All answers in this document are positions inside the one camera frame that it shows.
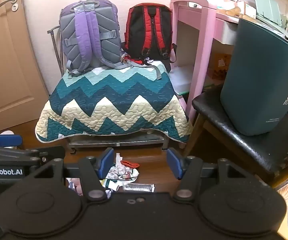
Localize colourful printed wrapper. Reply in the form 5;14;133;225
65;177;84;196

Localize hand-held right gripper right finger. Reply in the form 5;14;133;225
167;148;260;202

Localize black padded wooden chair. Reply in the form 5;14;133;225
184;85;288;188

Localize metal bench frame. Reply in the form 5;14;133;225
67;130;170;155

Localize orange cardboard box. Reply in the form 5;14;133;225
211;52;232;80

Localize green book stand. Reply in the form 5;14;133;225
252;0;284;27

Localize purple grey backpack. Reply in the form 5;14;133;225
59;0;163;81

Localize silver door handle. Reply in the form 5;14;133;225
0;0;18;12

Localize teal chevron quilt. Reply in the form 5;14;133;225
34;61;193;144

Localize chrome metal pole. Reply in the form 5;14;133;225
47;26;64;77

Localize red snack wrapper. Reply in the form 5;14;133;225
121;160;140;169

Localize orange white carton box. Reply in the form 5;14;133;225
237;1;256;18

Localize beige wooden door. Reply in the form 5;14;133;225
0;0;50;133

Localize white green wrapper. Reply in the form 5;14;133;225
104;164;140;188

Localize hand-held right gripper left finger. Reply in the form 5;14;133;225
31;148;114;202

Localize silver strip wrapper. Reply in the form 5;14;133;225
123;183;156;193

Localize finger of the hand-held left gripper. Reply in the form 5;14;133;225
0;134;65;167

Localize pink desk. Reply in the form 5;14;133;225
170;0;288;130

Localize white paper stack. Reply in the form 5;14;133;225
169;65;195;92

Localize red black backpack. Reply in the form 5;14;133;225
121;3;177;67

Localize dark green bin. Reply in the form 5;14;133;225
220;17;288;136

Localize brown wooden piece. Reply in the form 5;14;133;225
220;6;242;17

